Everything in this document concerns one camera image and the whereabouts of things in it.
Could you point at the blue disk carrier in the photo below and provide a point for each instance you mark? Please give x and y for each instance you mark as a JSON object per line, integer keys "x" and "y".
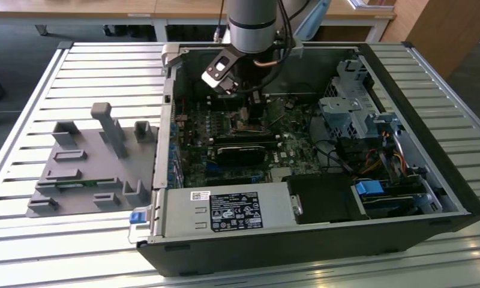
{"x": 368, "y": 189}

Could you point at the silver chipset heatsink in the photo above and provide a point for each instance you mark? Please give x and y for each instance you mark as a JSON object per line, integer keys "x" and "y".
{"x": 281, "y": 174}

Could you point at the wooden desk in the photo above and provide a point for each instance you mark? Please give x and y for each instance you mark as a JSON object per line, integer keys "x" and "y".
{"x": 84, "y": 7}

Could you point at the blue-grey plastic bracket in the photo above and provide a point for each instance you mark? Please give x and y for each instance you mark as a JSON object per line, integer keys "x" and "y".
{"x": 385, "y": 118}

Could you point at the silver CPU plate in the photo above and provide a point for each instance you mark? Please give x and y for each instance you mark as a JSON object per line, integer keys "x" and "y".
{"x": 240, "y": 124}

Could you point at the black expansion card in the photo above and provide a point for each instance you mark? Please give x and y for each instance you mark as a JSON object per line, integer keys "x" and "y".
{"x": 240, "y": 156}

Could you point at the grey plastic parts rack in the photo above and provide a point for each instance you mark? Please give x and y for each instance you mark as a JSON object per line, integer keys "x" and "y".
{"x": 88, "y": 168}

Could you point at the black PC case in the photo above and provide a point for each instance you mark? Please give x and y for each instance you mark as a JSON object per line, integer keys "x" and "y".
{"x": 264, "y": 255}

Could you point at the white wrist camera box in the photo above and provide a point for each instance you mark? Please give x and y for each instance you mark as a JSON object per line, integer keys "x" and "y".
{"x": 220, "y": 69}

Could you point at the black RAM slot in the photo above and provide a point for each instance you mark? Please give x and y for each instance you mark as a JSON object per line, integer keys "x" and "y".
{"x": 240, "y": 99}
{"x": 244, "y": 142}
{"x": 244, "y": 137}
{"x": 233, "y": 106}

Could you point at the green motherboard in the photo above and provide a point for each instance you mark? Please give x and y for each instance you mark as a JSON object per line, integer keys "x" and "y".
{"x": 296, "y": 150}

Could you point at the wooden cabinet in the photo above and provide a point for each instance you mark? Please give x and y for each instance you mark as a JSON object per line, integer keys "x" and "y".
{"x": 444, "y": 30}

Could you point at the blue case latch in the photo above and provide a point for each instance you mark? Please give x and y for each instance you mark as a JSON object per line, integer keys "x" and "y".
{"x": 137, "y": 217}

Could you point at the metal drive cage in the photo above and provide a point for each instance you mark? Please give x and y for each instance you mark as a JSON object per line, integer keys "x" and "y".
{"x": 336, "y": 120}

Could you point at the stack of papers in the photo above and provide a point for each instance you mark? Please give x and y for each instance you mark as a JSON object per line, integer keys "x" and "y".
{"x": 368, "y": 3}

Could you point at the CPU socket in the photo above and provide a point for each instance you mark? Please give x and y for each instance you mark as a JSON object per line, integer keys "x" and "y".
{"x": 236, "y": 129}

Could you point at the green RAM stick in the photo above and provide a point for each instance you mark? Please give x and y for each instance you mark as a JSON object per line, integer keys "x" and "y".
{"x": 88, "y": 182}

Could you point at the silver power supply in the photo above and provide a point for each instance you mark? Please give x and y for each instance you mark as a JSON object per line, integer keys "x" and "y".
{"x": 184, "y": 216}

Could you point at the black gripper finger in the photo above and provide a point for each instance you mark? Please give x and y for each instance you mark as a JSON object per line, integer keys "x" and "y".
{"x": 257, "y": 114}
{"x": 248, "y": 114}

